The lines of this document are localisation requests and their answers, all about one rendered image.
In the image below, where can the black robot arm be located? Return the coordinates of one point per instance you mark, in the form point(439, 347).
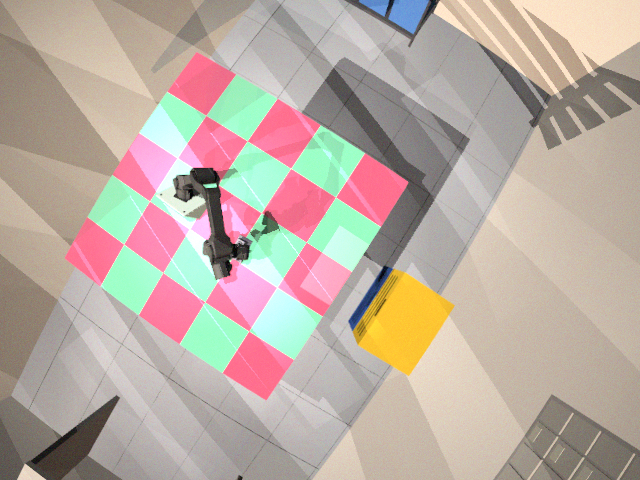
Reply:
point(219, 248)

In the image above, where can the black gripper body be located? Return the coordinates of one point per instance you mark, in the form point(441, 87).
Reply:
point(242, 253)

